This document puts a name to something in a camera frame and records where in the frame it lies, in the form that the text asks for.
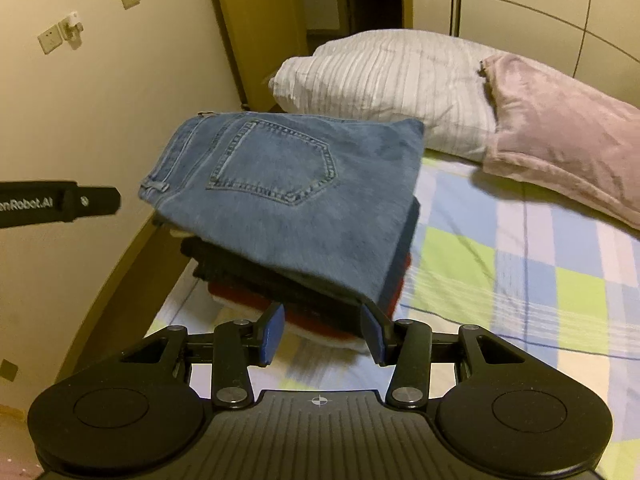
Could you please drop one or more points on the wooden door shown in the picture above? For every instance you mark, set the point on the wooden door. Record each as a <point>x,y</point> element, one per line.
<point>255,25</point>

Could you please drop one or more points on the blue jeans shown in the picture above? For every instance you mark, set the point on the blue jeans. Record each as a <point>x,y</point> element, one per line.
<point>280,200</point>

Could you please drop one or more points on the wall socket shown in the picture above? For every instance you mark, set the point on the wall socket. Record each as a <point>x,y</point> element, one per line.
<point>7,371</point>
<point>49,40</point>

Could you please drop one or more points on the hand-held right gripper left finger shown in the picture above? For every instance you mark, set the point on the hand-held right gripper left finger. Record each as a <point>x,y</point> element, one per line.
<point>272,335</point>

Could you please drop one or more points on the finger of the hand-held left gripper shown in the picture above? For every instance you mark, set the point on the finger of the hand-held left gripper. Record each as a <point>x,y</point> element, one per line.
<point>100,201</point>

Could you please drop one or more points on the checked bed sheet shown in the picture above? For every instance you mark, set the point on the checked bed sheet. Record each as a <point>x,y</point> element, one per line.
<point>500,260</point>

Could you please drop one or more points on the pink pillow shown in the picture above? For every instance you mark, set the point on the pink pillow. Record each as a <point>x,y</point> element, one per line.
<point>560,130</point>

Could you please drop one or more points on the cream wardrobe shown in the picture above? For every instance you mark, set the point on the cream wardrobe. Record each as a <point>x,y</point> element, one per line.
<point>525,20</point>

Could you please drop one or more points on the white striped pillow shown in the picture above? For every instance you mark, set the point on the white striped pillow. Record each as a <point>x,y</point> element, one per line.
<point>380,80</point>

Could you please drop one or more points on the cream folded garment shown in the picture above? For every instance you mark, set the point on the cream folded garment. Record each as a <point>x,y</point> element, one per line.
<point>180,233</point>

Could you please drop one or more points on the stack of folded clothes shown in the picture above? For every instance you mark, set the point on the stack of folded clothes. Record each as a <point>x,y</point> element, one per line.
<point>235,265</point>

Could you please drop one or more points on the white plug adapter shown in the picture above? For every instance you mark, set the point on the white plug adapter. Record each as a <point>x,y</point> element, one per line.
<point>71,25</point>

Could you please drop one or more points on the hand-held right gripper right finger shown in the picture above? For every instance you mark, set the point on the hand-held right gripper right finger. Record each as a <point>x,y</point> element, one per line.
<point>372,335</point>

